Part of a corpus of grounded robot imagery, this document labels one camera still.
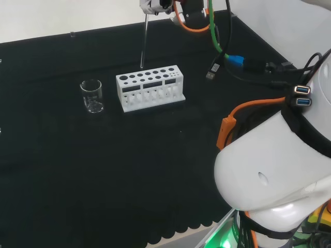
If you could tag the black hub with blue ports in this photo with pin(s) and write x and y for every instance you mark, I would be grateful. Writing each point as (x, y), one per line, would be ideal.
(301, 95)

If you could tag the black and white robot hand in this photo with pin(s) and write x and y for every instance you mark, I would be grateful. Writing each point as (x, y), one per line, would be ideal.
(152, 6)

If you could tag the white test tube rack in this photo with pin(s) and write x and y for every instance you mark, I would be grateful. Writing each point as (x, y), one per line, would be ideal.
(150, 89)

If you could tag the clear glass beaker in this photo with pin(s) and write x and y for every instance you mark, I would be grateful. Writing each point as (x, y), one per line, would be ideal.
(91, 98)

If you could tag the clear glass rod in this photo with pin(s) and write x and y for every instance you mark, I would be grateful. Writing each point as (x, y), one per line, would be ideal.
(144, 41)

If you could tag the grey base plate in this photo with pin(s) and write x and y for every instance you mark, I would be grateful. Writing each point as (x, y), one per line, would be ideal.
(219, 230)

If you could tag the clear cloth clip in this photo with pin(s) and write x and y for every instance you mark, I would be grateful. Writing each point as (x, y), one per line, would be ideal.
(73, 34)

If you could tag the yellow stop button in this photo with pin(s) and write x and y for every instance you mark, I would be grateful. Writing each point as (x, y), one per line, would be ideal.
(314, 218)

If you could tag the black bench cloth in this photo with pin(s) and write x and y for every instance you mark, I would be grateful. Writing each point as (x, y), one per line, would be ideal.
(77, 168)

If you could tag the silver USB plug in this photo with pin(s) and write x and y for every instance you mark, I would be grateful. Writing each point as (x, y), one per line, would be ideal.
(212, 72)

